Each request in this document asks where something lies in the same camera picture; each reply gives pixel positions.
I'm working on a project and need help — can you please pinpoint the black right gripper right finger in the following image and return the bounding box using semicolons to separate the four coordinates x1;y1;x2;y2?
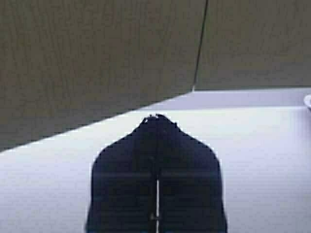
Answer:
157;114;228;233

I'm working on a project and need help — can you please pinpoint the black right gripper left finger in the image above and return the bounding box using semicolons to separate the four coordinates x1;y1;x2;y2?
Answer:
85;116;158;233

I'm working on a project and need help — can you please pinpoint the white bowl edge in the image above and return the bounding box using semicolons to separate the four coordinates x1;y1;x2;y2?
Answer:
303;94;311;110

